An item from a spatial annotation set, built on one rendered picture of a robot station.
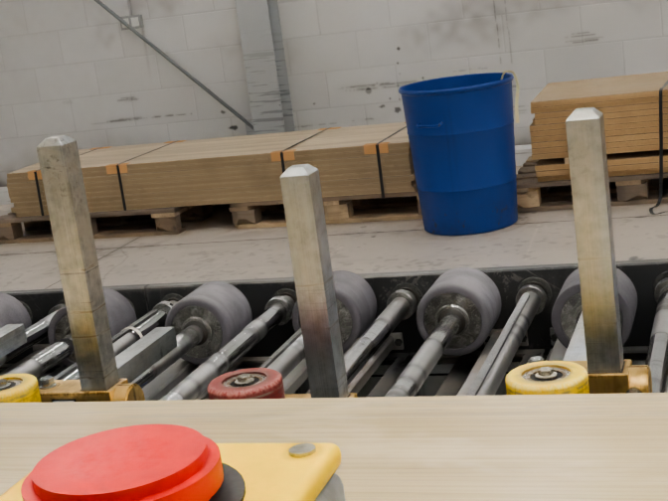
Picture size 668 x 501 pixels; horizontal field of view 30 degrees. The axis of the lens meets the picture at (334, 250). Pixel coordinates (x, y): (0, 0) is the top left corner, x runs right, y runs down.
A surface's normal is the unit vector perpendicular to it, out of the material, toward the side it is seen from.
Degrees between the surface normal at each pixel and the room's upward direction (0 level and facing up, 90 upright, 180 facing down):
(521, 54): 90
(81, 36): 90
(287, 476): 0
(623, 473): 0
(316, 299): 90
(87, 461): 0
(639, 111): 90
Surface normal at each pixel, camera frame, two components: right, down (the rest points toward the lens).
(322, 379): -0.30, 0.25
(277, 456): -0.13, -0.97
